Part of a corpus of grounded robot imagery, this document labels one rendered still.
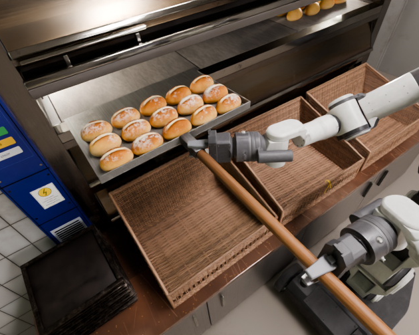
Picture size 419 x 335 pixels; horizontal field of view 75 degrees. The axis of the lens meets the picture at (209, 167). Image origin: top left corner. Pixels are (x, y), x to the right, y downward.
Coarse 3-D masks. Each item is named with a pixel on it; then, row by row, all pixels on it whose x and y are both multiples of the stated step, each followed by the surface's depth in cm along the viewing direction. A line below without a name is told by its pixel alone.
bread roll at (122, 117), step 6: (126, 108) 89; (132, 108) 90; (114, 114) 88; (120, 114) 88; (126, 114) 88; (132, 114) 89; (138, 114) 91; (114, 120) 88; (120, 120) 88; (126, 120) 88; (114, 126) 89; (120, 126) 89
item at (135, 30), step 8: (120, 32) 73; (128, 32) 74; (136, 32) 75; (88, 40) 70; (96, 40) 71; (104, 40) 72; (136, 40) 77; (64, 48) 68; (72, 48) 69; (80, 48) 70; (32, 56) 66; (40, 56) 66; (48, 56) 67; (56, 56) 68; (64, 56) 69; (24, 64) 65
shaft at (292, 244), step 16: (208, 160) 76; (224, 176) 72; (240, 192) 68; (256, 208) 65; (272, 224) 62; (288, 240) 59; (304, 256) 57; (336, 288) 52; (352, 304) 50; (368, 320) 49
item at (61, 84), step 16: (256, 0) 109; (272, 0) 104; (304, 0) 97; (320, 0) 102; (208, 16) 99; (224, 16) 95; (256, 16) 90; (272, 16) 93; (160, 32) 91; (208, 32) 83; (224, 32) 86; (112, 48) 84; (160, 48) 77; (176, 48) 80; (48, 64) 80; (64, 64) 78; (112, 64) 72; (128, 64) 75; (64, 80) 68; (80, 80) 70; (32, 96) 66
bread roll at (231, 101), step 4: (224, 96) 91; (228, 96) 91; (232, 96) 91; (236, 96) 92; (220, 100) 91; (224, 100) 90; (228, 100) 90; (232, 100) 91; (236, 100) 92; (240, 100) 94; (216, 104) 93; (220, 104) 91; (224, 104) 90; (228, 104) 91; (232, 104) 91; (236, 104) 92; (240, 104) 94; (216, 108) 92; (220, 108) 91; (224, 108) 91; (228, 108) 91; (232, 108) 92; (220, 112) 92; (224, 112) 92
